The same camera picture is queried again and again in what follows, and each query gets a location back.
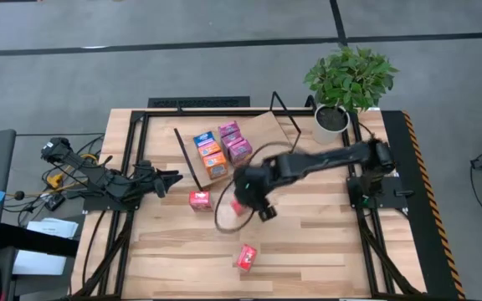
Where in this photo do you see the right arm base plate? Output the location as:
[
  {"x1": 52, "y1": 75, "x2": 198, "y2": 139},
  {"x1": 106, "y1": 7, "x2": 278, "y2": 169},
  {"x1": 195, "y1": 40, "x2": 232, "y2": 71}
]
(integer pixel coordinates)
[{"x1": 346, "y1": 175, "x2": 409, "y2": 210}]

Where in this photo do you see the red Froot Loops cereal box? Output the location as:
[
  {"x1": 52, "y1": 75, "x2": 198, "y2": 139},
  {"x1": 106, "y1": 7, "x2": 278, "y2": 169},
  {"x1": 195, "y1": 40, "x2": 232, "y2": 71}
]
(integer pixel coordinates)
[
  {"x1": 188, "y1": 190, "x2": 216, "y2": 213},
  {"x1": 235, "y1": 243, "x2": 259, "y2": 273},
  {"x1": 229, "y1": 198, "x2": 247, "y2": 217}
]

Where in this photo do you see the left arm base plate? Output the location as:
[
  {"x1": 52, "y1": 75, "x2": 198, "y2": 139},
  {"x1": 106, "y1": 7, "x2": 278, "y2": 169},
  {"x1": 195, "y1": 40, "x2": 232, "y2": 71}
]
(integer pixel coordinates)
[{"x1": 82, "y1": 194, "x2": 141, "y2": 212}]

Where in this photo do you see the white plant pot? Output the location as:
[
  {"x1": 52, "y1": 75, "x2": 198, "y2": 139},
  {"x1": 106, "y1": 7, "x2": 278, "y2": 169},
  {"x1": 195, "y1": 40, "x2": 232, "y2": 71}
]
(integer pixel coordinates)
[{"x1": 312, "y1": 104, "x2": 352, "y2": 146}]

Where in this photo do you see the white paper sheet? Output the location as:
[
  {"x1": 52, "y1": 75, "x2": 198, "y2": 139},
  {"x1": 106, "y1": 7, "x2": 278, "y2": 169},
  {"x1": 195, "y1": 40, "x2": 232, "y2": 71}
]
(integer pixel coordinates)
[
  {"x1": 26, "y1": 217, "x2": 80, "y2": 240},
  {"x1": 12, "y1": 249, "x2": 69, "y2": 277}
]

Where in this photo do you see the green leafy plant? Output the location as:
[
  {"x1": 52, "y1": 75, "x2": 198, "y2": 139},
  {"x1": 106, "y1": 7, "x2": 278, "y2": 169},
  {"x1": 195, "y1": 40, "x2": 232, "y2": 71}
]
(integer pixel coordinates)
[{"x1": 303, "y1": 44, "x2": 400, "y2": 117}]

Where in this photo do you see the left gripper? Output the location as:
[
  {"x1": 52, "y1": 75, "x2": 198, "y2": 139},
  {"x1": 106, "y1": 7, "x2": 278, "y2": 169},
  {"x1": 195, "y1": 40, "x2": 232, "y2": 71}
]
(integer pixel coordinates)
[{"x1": 138, "y1": 164, "x2": 184, "y2": 199}]

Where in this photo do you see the wooden shelf black frame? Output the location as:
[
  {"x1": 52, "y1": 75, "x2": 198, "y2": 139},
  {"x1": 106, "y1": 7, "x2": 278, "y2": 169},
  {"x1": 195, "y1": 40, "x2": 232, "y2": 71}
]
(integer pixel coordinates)
[{"x1": 172, "y1": 90, "x2": 303, "y2": 192}]

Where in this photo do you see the black perforated strip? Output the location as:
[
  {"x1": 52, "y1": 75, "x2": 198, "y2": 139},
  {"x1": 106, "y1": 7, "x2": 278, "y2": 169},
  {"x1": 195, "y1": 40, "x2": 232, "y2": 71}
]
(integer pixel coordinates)
[{"x1": 147, "y1": 95, "x2": 251, "y2": 109}]

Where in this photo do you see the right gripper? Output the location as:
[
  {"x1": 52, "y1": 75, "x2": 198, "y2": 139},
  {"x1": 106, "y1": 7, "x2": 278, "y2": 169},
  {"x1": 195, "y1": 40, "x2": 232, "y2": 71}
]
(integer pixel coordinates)
[{"x1": 233, "y1": 165, "x2": 279, "y2": 223}]

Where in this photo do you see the black power adapter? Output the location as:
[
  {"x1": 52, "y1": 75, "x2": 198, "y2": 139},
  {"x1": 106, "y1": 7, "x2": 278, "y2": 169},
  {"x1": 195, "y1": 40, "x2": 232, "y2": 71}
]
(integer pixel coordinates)
[{"x1": 43, "y1": 193, "x2": 67, "y2": 212}]

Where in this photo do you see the blue Frosted Flakes cereal box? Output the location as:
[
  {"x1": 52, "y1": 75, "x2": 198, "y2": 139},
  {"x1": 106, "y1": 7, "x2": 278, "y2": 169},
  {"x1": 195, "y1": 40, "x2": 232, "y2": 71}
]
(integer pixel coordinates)
[{"x1": 192, "y1": 130, "x2": 218, "y2": 149}]

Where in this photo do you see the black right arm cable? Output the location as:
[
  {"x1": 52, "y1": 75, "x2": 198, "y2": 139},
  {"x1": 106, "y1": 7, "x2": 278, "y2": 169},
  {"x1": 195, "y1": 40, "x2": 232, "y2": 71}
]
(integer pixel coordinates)
[{"x1": 213, "y1": 140, "x2": 299, "y2": 235}]

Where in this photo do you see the black panel hazard stripe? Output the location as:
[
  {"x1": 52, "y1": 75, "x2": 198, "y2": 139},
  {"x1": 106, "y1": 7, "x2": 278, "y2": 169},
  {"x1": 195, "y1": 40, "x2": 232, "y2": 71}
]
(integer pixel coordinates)
[{"x1": 381, "y1": 110, "x2": 468, "y2": 301}]

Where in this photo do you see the yellow plug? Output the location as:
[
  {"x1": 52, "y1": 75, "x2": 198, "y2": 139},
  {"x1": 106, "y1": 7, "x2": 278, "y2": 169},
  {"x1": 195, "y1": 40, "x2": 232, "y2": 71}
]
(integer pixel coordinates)
[{"x1": 45, "y1": 171, "x2": 64, "y2": 190}]

